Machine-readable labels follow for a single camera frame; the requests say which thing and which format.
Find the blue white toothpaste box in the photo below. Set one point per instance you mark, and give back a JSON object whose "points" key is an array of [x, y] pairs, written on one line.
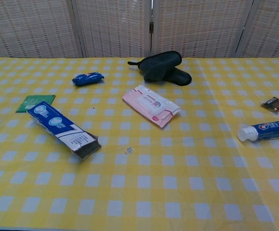
{"points": [[57, 125]]}

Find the blue white toothpaste tube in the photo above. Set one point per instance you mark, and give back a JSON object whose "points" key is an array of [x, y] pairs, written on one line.
{"points": [[269, 128]]}

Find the pink wet wipes pack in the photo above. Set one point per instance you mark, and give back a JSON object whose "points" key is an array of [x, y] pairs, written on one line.
{"points": [[151, 106]]}

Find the black zip pouch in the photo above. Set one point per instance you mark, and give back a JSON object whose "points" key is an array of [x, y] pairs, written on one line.
{"points": [[161, 68]]}

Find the blue snack packet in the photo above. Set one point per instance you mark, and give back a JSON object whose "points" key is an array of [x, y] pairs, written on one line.
{"points": [[87, 79]]}

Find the yellow white checked tablecloth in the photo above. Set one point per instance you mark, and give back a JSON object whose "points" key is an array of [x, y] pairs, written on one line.
{"points": [[153, 192]]}

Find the metal screen hinge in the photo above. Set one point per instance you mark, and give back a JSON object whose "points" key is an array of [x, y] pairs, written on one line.
{"points": [[151, 27]]}

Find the woven folding screen panel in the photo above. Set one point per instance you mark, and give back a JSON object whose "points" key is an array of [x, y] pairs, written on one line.
{"points": [[112, 26], [28, 26], [202, 26], [271, 26]]}

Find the green flat sachet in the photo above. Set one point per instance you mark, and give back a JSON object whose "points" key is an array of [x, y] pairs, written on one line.
{"points": [[34, 99]]}

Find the brown snack packet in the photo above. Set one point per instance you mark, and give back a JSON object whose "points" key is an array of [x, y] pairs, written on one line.
{"points": [[275, 104]]}

